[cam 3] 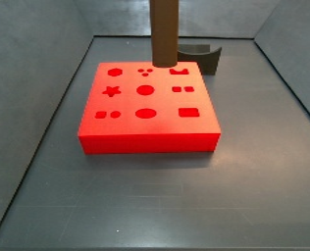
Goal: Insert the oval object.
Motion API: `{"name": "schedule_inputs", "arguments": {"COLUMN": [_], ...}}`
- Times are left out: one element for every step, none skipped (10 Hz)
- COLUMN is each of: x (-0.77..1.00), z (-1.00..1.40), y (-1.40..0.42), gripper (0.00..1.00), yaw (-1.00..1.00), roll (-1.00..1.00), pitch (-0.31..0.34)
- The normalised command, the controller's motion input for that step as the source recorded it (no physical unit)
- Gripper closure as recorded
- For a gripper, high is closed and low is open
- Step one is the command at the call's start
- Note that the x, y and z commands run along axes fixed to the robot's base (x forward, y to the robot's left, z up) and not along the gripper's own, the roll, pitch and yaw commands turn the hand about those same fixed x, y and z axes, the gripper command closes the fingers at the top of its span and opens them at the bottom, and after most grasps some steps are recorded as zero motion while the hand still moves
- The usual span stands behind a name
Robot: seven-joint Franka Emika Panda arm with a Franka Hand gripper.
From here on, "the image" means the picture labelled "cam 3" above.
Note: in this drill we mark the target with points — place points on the brown oval peg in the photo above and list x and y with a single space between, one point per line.
164 17

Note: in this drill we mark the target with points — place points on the red shape-sorter block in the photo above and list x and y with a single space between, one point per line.
146 109

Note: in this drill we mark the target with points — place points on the dark grey curved block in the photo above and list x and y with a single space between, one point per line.
201 54

